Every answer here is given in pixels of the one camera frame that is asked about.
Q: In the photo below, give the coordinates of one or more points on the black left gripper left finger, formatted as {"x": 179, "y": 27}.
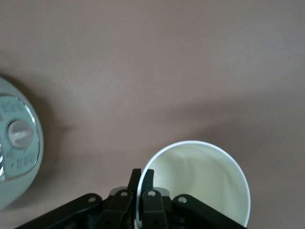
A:
{"x": 121, "y": 210}

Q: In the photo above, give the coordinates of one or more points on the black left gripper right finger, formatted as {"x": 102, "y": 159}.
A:
{"x": 152, "y": 210}

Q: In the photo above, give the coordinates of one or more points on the white plastic cup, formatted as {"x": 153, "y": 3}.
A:
{"x": 202, "y": 179}

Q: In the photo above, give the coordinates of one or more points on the grey-green rice cooker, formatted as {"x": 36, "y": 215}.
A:
{"x": 21, "y": 167}

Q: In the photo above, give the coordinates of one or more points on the brown table mat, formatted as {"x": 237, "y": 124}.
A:
{"x": 152, "y": 59}

